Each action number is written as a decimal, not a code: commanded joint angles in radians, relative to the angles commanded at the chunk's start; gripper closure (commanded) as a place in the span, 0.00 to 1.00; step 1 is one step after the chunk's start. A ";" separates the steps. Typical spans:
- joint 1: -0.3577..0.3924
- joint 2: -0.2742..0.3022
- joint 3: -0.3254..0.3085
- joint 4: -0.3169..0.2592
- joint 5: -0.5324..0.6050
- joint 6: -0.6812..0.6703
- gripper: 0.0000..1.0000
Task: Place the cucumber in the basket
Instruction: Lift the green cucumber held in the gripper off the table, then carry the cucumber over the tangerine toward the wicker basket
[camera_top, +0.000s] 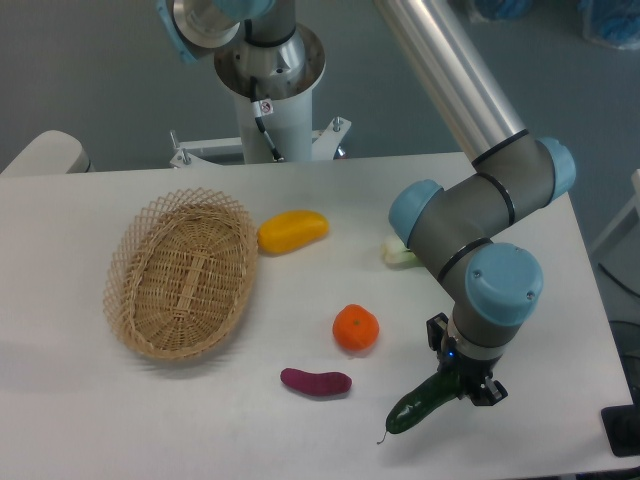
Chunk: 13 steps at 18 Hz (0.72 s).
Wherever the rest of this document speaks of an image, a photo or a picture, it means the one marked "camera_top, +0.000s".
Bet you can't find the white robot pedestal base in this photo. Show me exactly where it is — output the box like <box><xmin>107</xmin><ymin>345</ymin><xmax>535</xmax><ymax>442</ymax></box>
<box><xmin>170</xmin><ymin>93</ymin><xmax>352</xmax><ymax>168</ymax></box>

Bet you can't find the purple sweet potato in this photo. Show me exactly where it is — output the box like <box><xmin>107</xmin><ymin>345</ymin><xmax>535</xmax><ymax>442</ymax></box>
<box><xmin>280</xmin><ymin>368</ymin><xmax>352</xmax><ymax>398</ymax></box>

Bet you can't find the white chair armrest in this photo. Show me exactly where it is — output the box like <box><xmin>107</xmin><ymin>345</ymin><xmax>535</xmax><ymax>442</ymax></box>
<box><xmin>1</xmin><ymin>130</ymin><xmax>95</xmax><ymax>178</ymax></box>

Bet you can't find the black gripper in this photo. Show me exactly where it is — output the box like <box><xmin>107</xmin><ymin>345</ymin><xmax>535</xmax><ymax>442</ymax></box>
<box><xmin>426</xmin><ymin>312</ymin><xmax>507</xmax><ymax>406</ymax></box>

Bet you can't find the white furniture at right edge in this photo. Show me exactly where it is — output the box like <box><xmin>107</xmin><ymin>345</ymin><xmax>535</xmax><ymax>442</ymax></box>
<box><xmin>589</xmin><ymin>170</ymin><xmax>639</xmax><ymax>259</ymax></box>

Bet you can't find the pale green vegetable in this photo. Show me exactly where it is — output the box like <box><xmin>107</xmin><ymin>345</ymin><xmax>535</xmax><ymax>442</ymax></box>
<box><xmin>381</xmin><ymin>236</ymin><xmax>422</xmax><ymax>268</ymax></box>

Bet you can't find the black object at table edge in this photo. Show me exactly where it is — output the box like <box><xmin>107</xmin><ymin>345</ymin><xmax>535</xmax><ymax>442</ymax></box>
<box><xmin>601</xmin><ymin>405</ymin><xmax>639</xmax><ymax>457</ymax></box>

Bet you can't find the green cucumber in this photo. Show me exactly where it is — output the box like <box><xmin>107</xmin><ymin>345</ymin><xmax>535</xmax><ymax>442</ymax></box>
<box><xmin>376</xmin><ymin>371</ymin><xmax>462</xmax><ymax>445</ymax></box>

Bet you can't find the blue plastic bag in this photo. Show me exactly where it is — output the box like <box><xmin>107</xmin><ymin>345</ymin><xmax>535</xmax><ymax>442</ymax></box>
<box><xmin>466</xmin><ymin>0</ymin><xmax>639</xmax><ymax>50</ymax></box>

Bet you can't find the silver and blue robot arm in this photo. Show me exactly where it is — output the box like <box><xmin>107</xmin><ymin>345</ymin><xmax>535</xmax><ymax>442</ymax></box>
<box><xmin>156</xmin><ymin>1</ymin><xmax>576</xmax><ymax>406</ymax></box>

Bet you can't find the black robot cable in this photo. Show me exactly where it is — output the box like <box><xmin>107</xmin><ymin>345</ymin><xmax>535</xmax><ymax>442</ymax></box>
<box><xmin>248</xmin><ymin>74</ymin><xmax>285</xmax><ymax>162</ymax></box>

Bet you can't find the orange tangerine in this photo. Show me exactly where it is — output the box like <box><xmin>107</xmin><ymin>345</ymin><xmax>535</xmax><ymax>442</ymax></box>
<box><xmin>332</xmin><ymin>304</ymin><xmax>380</xmax><ymax>351</ymax></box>

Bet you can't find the woven wicker basket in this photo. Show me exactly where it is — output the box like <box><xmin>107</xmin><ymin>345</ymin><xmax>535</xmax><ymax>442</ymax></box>
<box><xmin>103</xmin><ymin>188</ymin><xmax>258</xmax><ymax>361</ymax></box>

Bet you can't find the yellow mango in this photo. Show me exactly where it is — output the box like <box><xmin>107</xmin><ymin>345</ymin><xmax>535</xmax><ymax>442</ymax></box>
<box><xmin>258</xmin><ymin>210</ymin><xmax>330</xmax><ymax>254</ymax></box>

